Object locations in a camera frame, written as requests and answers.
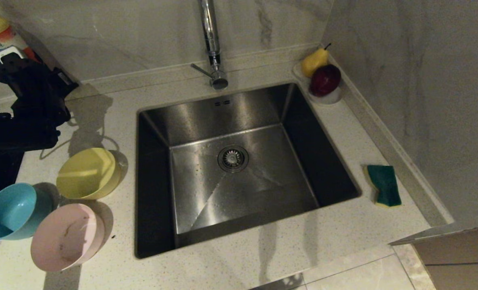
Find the blue plastic bowl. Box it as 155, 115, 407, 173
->
0, 183, 54, 241

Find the pink plastic bowl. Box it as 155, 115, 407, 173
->
31, 203, 106, 272

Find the yellow pear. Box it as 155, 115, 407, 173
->
301, 43, 331, 79

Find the orange dish soap bottle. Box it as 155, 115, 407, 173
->
0, 4, 38, 62

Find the small white dish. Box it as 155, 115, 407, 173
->
292, 62, 343, 106

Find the green and yellow sponge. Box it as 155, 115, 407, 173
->
366, 165, 401, 207

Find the yellow plastic bowl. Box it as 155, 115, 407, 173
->
56, 147, 122, 200

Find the dark red apple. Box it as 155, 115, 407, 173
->
310, 64, 342, 98

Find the beige wooden cabinet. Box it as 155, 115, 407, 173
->
388, 224, 478, 290

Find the chrome faucet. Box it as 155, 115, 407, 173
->
190, 0, 229, 90

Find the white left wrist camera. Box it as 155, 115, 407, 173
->
0, 46, 27, 65

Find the metal sink drain strainer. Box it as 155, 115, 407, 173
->
218, 146, 250, 174

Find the stainless steel sink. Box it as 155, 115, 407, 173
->
135, 83, 362, 259

